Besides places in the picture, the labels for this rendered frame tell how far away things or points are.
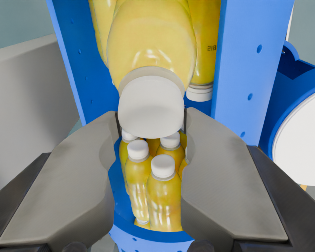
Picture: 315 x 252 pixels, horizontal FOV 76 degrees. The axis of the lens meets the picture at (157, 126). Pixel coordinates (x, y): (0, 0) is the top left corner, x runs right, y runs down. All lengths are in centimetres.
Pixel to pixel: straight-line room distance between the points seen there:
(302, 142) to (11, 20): 161
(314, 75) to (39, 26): 145
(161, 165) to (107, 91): 18
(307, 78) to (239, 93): 33
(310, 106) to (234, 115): 29
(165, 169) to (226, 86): 18
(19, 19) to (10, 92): 106
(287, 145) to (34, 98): 65
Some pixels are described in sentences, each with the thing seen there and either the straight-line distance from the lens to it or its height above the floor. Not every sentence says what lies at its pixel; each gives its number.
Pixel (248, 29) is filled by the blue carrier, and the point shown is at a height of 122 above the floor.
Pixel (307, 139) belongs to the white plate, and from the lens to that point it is 52.
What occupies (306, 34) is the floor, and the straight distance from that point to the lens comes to 166.
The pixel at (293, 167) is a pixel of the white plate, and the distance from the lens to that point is 56.
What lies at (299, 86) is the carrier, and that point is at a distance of 51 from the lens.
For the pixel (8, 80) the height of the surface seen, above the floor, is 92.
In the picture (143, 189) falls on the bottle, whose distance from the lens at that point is 40.
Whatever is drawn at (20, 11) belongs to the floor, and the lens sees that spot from 163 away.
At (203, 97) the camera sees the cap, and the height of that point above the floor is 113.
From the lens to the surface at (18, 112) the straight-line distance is 62.
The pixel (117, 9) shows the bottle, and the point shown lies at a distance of 18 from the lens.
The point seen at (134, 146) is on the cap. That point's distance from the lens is 37.
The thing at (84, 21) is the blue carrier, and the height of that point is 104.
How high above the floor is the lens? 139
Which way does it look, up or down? 59 degrees down
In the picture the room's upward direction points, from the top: 178 degrees counter-clockwise
